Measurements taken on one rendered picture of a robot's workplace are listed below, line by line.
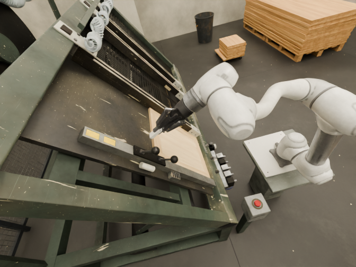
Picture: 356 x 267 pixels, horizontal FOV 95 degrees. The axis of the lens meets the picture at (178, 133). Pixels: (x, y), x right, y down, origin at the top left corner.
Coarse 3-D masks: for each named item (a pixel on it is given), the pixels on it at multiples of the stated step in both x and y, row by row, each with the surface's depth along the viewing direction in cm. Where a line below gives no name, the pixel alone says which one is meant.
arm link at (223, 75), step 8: (224, 64) 57; (208, 72) 59; (216, 72) 57; (224, 72) 55; (232, 72) 56; (200, 80) 60; (208, 80) 57; (216, 80) 56; (224, 80) 56; (232, 80) 56; (200, 88) 59; (208, 88) 56; (216, 88) 54; (200, 96) 60; (208, 96) 56
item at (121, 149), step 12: (84, 132) 60; (96, 132) 65; (96, 144) 64; (108, 144) 66; (120, 144) 71; (132, 156) 74; (156, 168) 86; (168, 168) 88; (180, 168) 96; (192, 180) 105; (204, 180) 111
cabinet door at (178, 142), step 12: (156, 120) 113; (168, 132) 117; (180, 132) 132; (156, 144) 96; (168, 144) 107; (180, 144) 120; (192, 144) 137; (168, 156) 98; (180, 156) 110; (192, 156) 124; (192, 168) 112; (204, 168) 127
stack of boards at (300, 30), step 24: (264, 0) 399; (288, 0) 372; (312, 0) 349; (336, 0) 328; (264, 24) 409; (288, 24) 342; (312, 24) 295; (336, 24) 304; (288, 48) 358; (312, 48) 333; (336, 48) 348
